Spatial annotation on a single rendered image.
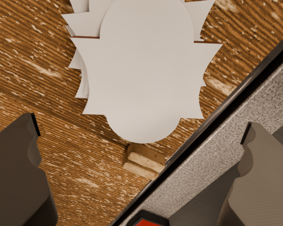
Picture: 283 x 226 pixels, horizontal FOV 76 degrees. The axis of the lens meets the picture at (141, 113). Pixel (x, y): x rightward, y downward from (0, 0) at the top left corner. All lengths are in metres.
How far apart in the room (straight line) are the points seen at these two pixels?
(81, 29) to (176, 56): 0.08
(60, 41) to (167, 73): 0.13
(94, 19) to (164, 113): 0.11
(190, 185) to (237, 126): 0.15
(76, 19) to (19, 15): 0.09
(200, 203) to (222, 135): 1.93
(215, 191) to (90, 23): 2.02
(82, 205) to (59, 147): 0.16
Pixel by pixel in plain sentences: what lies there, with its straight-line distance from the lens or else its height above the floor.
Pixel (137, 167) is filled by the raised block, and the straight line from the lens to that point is 0.28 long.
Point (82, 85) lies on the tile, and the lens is 0.21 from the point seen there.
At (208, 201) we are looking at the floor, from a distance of 2.22.
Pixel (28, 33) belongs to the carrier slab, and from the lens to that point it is 0.25.
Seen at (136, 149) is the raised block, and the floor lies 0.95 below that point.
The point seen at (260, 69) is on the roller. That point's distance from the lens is 0.28.
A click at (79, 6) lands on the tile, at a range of 0.20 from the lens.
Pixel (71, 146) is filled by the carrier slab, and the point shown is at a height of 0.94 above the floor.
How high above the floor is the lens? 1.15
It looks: 59 degrees down
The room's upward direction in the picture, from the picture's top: 178 degrees counter-clockwise
